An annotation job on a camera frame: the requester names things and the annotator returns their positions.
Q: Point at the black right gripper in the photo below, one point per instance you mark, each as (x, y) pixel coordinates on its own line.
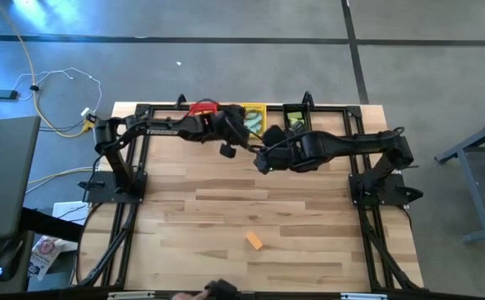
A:
(278, 159)

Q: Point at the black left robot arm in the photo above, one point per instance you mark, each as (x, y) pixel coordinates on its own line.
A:
(159, 132)

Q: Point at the black computer mouse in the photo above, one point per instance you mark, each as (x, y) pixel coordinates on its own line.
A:
(5, 266)

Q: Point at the black plastic basket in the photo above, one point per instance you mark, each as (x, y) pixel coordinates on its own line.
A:
(286, 118)

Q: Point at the black handheld device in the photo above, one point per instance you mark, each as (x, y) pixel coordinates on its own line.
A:
(221, 288)

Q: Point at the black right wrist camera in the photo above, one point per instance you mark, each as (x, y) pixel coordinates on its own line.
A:
(274, 135)

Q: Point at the long green block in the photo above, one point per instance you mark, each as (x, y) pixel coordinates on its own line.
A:
(296, 115)

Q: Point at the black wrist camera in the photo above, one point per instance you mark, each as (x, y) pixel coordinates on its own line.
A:
(274, 135)
(228, 150)

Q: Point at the red plastic basket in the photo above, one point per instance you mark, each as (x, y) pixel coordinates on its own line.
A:
(203, 108)

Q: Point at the person's hand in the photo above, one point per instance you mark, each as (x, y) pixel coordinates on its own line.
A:
(186, 296)

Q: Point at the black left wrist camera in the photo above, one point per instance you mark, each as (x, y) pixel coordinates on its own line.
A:
(228, 150)

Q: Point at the silver metal bracket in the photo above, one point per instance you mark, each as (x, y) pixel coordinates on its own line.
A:
(363, 296)
(130, 295)

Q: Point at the black aluminium table frame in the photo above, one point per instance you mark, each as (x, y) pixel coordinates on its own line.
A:
(144, 158)

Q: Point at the long orange block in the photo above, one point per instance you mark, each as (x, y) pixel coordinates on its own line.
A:
(253, 240)

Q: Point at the yellow plastic basket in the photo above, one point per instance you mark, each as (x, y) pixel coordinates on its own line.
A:
(254, 106)

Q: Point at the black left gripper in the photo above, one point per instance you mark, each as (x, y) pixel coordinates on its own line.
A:
(233, 125)

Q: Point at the black frame clamp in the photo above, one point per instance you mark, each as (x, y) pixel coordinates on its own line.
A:
(308, 98)
(180, 101)

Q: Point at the printed paper bag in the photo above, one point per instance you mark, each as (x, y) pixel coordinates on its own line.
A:
(44, 255)

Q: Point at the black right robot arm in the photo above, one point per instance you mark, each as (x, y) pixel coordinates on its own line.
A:
(351, 143)

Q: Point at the white box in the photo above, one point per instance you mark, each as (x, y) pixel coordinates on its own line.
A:
(71, 210)

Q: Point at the grey metal stand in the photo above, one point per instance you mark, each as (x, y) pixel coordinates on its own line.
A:
(480, 196)

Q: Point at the white power adapter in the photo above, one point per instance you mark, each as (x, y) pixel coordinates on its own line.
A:
(85, 111)

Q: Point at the yellow plug connector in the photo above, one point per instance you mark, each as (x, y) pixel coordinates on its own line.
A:
(89, 123)

